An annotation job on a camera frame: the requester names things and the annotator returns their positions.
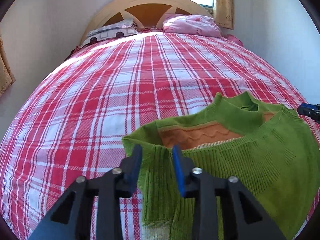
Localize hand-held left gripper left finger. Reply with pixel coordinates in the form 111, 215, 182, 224
27, 145, 143, 240

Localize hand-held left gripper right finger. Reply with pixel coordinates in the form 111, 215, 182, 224
172, 145, 285, 240

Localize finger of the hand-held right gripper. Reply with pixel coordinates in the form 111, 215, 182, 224
297, 103, 320, 124

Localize green orange striped knit sweater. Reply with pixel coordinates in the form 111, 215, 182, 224
122, 92, 320, 240

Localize red plaid bed sheet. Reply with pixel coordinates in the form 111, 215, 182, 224
0, 27, 320, 240

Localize pink cloth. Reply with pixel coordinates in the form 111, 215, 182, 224
226, 34, 244, 46

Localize dark cloth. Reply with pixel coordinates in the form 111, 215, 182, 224
64, 46, 81, 62

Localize grey patterned pillow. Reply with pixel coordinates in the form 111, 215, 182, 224
81, 18, 139, 47

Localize narrow yellow curtain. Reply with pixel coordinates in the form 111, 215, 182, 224
212, 0, 236, 30

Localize pink floral pillow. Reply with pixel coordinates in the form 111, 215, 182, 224
162, 14, 223, 38

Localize yellow curtain at side window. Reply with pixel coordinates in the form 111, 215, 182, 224
0, 34, 16, 97

